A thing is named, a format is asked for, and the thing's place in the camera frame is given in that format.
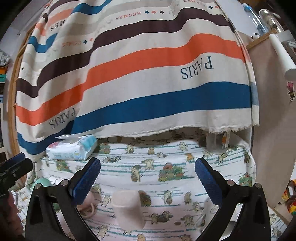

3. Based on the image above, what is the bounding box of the mint green plastic cup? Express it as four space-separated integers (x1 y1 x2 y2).
32 178 61 212

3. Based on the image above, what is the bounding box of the pink white ceramic mug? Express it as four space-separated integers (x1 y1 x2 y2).
77 191 102 219

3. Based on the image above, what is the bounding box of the beige paper cup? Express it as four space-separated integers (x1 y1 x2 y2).
111 190 145 232

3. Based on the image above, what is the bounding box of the baby wipes pack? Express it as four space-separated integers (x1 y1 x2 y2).
46 135 97 161

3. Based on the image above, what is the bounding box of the cat print bed sheet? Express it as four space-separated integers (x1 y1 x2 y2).
16 129 290 241

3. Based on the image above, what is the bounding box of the beige cabinet side panel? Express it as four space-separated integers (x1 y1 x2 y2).
247 31 295 208

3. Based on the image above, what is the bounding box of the striped Paris fabric cover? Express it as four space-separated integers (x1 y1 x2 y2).
16 1 259 158

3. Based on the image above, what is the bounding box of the white cylindrical handle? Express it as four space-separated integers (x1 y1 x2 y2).
269 34 296 82

